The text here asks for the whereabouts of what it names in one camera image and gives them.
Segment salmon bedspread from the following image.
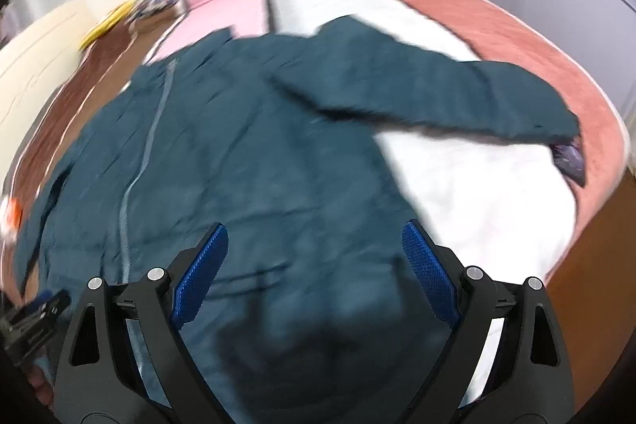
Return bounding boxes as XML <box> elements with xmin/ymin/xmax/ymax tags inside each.
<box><xmin>229</xmin><ymin>0</ymin><xmax>629</xmax><ymax>287</ymax></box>

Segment brown bed sheet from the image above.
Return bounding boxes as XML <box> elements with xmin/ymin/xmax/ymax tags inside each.
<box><xmin>0</xmin><ymin>14</ymin><xmax>186</xmax><ymax>209</ymax></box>

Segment small orange item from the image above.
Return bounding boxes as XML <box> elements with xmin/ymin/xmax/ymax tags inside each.
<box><xmin>0</xmin><ymin>198</ymin><xmax>21</xmax><ymax>242</ymax></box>

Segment teal puffer jacket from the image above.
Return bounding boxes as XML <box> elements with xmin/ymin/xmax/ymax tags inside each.
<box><xmin>10</xmin><ymin>14</ymin><xmax>589</xmax><ymax>424</ymax></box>

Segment cream headboard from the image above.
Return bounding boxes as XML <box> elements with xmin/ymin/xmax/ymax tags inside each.
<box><xmin>0</xmin><ymin>0</ymin><xmax>93</xmax><ymax>147</ymax></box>

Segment yellow flat item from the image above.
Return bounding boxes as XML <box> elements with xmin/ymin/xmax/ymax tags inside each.
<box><xmin>79</xmin><ymin>2</ymin><xmax>136</xmax><ymax>50</ymax></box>

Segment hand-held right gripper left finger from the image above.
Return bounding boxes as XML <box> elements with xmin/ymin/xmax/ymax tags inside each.
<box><xmin>54</xmin><ymin>223</ymin><xmax>229</xmax><ymax>424</ymax></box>

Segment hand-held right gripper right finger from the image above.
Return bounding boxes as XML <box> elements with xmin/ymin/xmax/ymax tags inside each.
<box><xmin>401</xmin><ymin>219</ymin><xmax>577</xmax><ymax>424</ymax></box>

